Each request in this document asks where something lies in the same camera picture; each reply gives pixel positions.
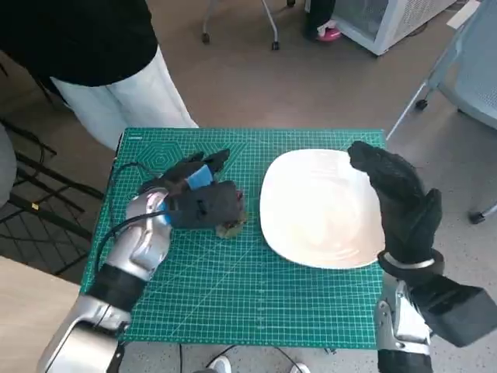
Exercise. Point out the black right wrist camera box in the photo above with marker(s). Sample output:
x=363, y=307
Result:
x=462, y=311

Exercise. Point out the white plate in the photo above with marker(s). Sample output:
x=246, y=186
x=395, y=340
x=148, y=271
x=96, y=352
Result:
x=318, y=210

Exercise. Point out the white left robot foot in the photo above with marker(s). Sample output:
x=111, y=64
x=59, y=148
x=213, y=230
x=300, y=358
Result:
x=221, y=365

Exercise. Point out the blue-grey chair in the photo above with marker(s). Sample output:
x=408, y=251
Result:
x=477, y=77

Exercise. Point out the green cutting mat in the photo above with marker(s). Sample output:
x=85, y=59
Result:
x=233, y=291

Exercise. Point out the grey chair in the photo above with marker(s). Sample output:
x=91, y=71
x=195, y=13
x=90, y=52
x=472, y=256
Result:
x=5, y=167

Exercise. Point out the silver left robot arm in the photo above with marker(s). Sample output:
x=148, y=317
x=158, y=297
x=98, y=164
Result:
x=143, y=237

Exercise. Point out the white mesh cabinet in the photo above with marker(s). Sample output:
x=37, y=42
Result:
x=388, y=27

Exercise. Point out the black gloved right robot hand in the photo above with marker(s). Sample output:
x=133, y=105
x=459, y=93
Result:
x=404, y=210

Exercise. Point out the light wooden desk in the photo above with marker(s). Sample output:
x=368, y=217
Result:
x=23, y=311

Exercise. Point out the white rolling stand legs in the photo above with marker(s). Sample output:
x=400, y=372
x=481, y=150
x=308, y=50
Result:
x=272, y=23

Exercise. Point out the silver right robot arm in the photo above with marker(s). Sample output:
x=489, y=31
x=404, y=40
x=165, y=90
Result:
x=404, y=330

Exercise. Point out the white right robot foot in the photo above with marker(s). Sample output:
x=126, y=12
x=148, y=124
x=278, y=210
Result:
x=299, y=368

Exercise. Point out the person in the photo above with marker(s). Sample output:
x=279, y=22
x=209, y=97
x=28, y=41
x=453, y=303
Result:
x=77, y=39
x=318, y=15

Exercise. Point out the white robot foot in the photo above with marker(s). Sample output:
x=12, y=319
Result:
x=221, y=365
x=299, y=368

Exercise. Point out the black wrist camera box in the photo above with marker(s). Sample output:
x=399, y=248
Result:
x=209, y=206
x=462, y=311

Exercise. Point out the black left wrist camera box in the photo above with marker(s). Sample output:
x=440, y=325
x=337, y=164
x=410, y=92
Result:
x=209, y=206

